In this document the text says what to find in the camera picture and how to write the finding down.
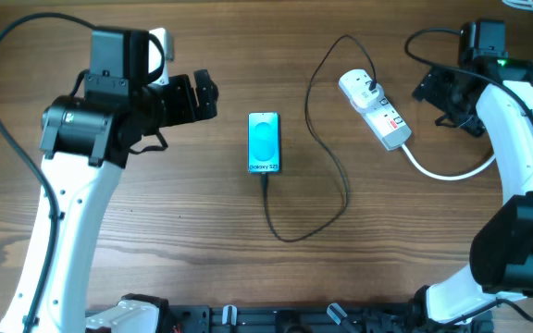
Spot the turquoise screen Galaxy smartphone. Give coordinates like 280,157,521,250
247,112,281,174

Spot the white two-socket power strip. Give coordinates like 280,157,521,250
339,69,412,151

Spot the black USB charging cable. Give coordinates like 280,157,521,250
259,34,379,243

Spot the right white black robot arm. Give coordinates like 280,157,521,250
413,19,533,332

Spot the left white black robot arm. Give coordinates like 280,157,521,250
0,27,218,332

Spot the white USB charger plug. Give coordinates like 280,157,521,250
349,84,385,113

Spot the right black camera cable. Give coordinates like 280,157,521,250
403,26,533,324

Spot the black camera cable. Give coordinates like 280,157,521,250
0,11,169,333
403,26,533,324

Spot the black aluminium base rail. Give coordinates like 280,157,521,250
81,302,495,333

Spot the left black camera cable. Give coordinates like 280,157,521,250
0,11,169,333

